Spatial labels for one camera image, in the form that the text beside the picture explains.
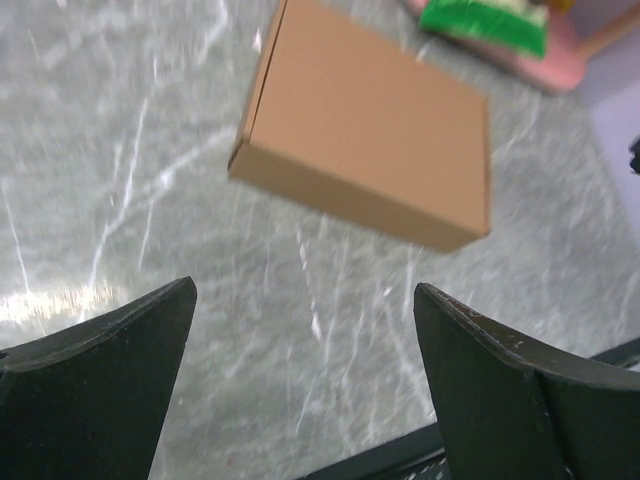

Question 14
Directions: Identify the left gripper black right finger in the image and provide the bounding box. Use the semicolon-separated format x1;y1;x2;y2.
414;283;639;479

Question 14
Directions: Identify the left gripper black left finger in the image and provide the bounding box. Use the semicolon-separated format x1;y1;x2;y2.
1;277;197;480

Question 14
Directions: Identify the brown cardboard box sheet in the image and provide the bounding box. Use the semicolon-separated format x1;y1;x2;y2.
228;1;491;252

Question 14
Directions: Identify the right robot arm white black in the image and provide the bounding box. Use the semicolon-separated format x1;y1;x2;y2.
629;138;640;175

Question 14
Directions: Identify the pink three-tier shelf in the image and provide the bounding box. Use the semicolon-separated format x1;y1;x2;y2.
406;1;639;93

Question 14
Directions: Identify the green chips bag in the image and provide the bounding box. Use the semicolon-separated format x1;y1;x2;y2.
419;0;549;58

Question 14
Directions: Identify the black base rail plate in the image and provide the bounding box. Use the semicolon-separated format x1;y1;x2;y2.
304;337;640;480

